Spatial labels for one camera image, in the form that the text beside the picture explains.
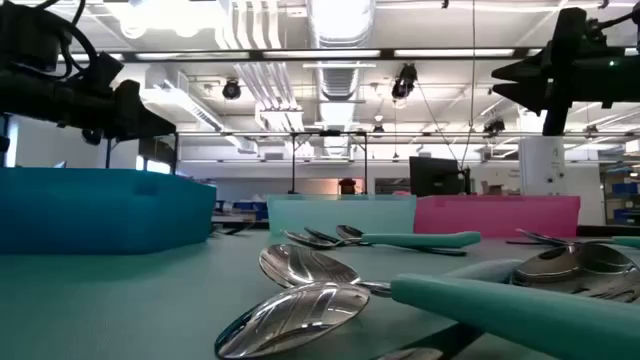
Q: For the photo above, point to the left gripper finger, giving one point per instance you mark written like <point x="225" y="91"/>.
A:
<point x="137" y="115"/>

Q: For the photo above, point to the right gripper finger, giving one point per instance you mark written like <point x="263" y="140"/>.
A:
<point x="530" y="69"/>
<point x="530" y="96"/>

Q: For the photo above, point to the blue plastic bin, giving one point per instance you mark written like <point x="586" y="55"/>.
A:
<point x="100" y="210"/>

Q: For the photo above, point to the translucent teal plastic bin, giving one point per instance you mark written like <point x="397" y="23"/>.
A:
<point x="325" y="215"/>

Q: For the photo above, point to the white column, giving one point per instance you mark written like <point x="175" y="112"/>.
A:
<point x="542" y="165"/>

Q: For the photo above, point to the cardboard box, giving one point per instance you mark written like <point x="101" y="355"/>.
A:
<point x="492" y="189"/>

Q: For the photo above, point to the pink plastic bin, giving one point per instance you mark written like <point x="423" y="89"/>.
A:
<point x="500" y="215"/>

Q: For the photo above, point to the black computer monitor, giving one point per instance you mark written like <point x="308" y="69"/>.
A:
<point x="435" y="175"/>

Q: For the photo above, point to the black overhead rig crossbar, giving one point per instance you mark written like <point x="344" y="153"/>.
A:
<point x="255" y="55"/>

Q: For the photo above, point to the storage shelving rack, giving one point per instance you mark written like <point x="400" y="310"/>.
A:
<point x="622" y="195"/>

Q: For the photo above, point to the white ceiling pipes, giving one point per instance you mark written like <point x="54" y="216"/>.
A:
<point x="270" y="90"/>

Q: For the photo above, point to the blue storage crate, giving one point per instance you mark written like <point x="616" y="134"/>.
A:
<point x="247" y="206"/>

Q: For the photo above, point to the green table mat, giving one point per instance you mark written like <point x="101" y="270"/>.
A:
<point x="150" y="300"/>

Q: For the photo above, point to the person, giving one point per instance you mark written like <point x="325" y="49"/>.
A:
<point x="346" y="186"/>

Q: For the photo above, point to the black hanging ceiling camera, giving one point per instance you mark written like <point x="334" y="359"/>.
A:
<point x="231" y="90"/>
<point x="494" y="126"/>
<point x="405" y="82"/>

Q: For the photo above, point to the white rectangular ceiling duct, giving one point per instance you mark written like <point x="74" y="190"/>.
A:
<point x="200" y="112"/>

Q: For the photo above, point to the black metal table frame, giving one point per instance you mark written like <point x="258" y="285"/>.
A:
<point x="293" y="165"/>

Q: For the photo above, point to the silver ventilation duct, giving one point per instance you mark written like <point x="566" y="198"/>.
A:
<point x="340" y="82"/>

